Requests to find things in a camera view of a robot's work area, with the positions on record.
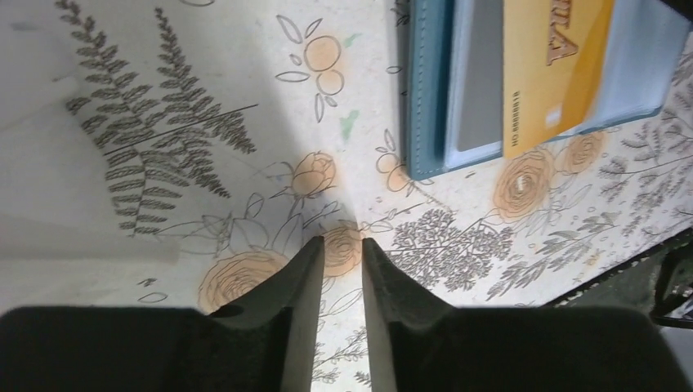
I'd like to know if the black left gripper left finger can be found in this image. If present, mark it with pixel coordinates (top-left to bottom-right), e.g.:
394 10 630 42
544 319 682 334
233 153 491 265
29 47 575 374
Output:
1 236 324 391

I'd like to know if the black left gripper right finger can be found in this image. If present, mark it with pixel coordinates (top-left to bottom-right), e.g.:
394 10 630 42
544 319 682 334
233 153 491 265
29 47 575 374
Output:
362 238 691 391

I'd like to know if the blue leather card holder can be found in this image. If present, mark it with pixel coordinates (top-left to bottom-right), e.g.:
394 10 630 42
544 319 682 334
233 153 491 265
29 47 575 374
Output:
404 1 692 180

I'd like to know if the dark translucent card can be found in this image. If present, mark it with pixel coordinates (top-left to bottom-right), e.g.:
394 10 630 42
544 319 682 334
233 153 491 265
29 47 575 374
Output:
458 1 503 155

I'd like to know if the floral patterned table mat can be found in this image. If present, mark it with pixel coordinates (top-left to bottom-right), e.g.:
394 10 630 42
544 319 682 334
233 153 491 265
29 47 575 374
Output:
1 1 692 391

